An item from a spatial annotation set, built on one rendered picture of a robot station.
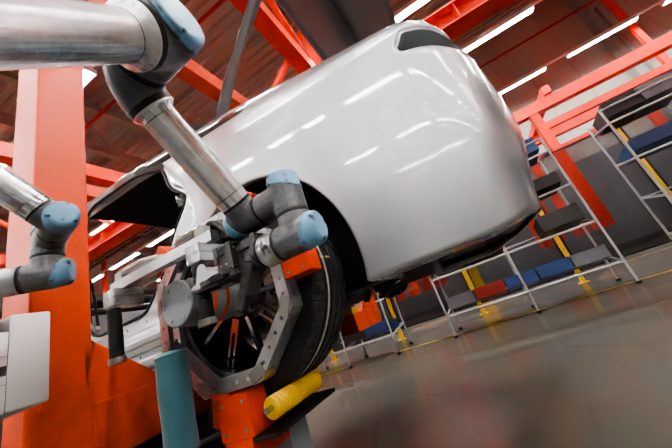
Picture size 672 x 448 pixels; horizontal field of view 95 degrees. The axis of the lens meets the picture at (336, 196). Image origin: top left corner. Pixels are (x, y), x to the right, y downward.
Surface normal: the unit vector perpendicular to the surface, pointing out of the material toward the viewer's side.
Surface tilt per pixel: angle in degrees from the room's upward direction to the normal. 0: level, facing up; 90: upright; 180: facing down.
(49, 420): 90
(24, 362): 90
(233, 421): 90
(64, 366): 90
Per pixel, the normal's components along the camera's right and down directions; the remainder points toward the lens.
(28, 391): 0.83, -0.44
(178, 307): -0.43, -0.21
